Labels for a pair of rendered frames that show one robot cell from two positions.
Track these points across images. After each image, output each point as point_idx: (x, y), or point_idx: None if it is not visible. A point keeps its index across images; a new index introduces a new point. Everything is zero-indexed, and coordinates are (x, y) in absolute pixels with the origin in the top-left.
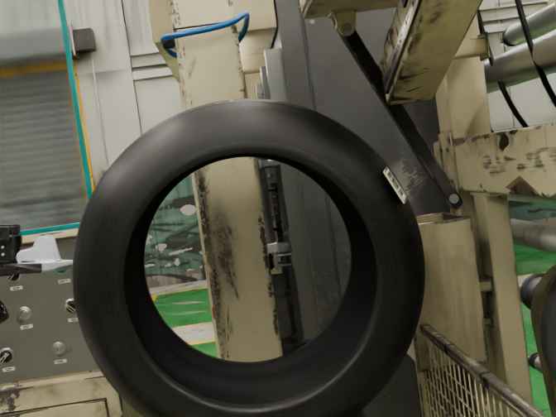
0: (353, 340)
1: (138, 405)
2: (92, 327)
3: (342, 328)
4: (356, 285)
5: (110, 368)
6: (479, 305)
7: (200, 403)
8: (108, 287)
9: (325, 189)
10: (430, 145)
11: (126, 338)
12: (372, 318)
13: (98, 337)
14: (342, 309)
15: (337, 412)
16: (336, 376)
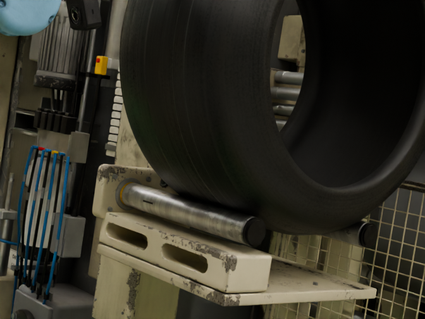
0: (298, 161)
1: (237, 159)
2: (229, 62)
3: (289, 148)
4: (307, 111)
5: (230, 112)
6: None
7: (297, 170)
8: (263, 25)
9: (310, 14)
10: (282, 16)
11: (262, 84)
12: (412, 130)
13: (236, 74)
14: (292, 130)
15: (373, 207)
16: (383, 174)
